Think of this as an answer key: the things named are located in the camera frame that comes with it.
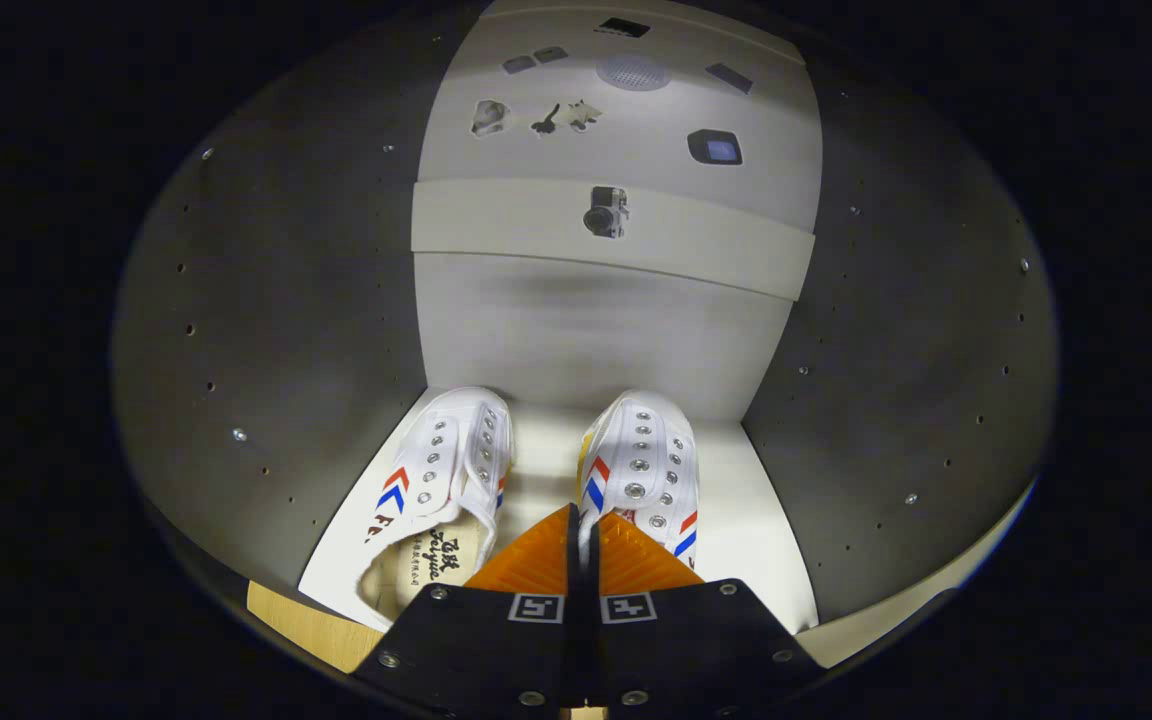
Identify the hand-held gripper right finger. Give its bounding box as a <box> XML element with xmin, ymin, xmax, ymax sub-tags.
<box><xmin>591</xmin><ymin>510</ymin><xmax>827</xmax><ymax>713</ymax></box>

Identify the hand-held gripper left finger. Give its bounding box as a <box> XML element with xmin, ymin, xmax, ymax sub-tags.
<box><xmin>351</xmin><ymin>503</ymin><xmax>582</xmax><ymax>713</ymax></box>

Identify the white canvas shoe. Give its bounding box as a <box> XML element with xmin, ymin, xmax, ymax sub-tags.
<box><xmin>356</xmin><ymin>387</ymin><xmax>515</xmax><ymax>621</ymax></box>
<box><xmin>576</xmin><ymin>390</ymin><xmax>702</xmax><ymax>586</ymax></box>

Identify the dark grey shoe cabinet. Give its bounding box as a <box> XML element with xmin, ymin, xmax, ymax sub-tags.
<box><xmin>111</xmin><ymin>0</ymin><xmax>1062</xmax><ymax>671</ymax></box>

